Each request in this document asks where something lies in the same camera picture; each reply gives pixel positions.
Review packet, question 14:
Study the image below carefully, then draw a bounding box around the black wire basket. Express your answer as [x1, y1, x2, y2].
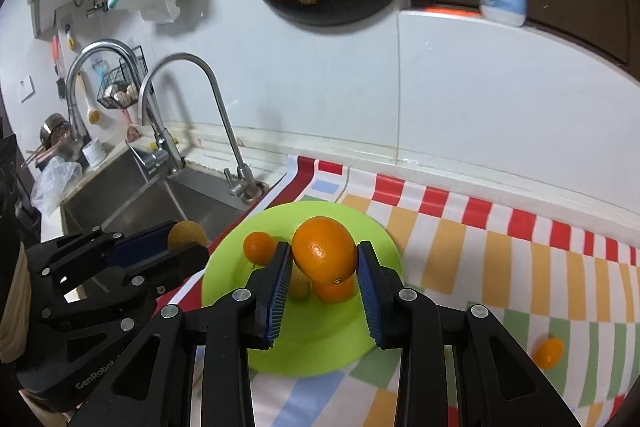
[96, 46, 149, 110]

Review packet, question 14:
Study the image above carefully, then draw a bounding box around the medium orange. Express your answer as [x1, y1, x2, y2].
[312, 274, 357, 304]

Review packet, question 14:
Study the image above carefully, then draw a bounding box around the white cup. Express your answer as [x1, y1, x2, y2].
[81, 139, 108, 168]

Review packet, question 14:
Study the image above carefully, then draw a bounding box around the thin chrome gooseneck faucet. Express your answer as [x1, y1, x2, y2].
[137, 53, 261, 202]

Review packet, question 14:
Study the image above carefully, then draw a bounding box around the green round fruit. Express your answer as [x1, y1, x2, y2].
[290, 267, 313, 299]

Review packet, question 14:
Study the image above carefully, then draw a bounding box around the small orange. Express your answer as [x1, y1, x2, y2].
[243, 231, 277, 265]
[531, 338, 565, 369]

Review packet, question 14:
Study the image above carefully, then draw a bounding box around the yellow dish brush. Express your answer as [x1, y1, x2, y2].
[86, 72, 107, 126]

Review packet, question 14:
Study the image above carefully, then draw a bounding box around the striped colourful table cloth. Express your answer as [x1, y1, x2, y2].
[165, 155, 640, 427]

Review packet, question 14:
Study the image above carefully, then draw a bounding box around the stainless steel sink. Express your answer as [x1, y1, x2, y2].
[60, 147, 266, 253]

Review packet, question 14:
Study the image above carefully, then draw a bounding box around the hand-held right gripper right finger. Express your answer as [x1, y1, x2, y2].
[356, 241, 583, 427]

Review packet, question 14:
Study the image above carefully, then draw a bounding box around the large orange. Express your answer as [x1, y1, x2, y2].
[291, 216, 359, 286]

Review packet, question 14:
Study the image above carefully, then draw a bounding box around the chrome pull-down faucet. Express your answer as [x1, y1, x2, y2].
[65, 38, 186, 175]

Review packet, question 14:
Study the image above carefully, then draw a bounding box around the brown kiwi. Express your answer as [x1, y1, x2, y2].
[167, 221, 208, 253]

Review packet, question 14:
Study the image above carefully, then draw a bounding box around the clear plastic bag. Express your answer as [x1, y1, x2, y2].
[32, 157, 83, 215]

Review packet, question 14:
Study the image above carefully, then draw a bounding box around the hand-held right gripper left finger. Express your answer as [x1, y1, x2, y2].
[67, 241, 293, 427]

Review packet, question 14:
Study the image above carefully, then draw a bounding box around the green plate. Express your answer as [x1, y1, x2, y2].
[201, 200, 404, 376]

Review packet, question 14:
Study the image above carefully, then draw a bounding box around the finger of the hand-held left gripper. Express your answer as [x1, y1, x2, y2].
[40, 243, 210, 339]
[27, 221, 176, 279]

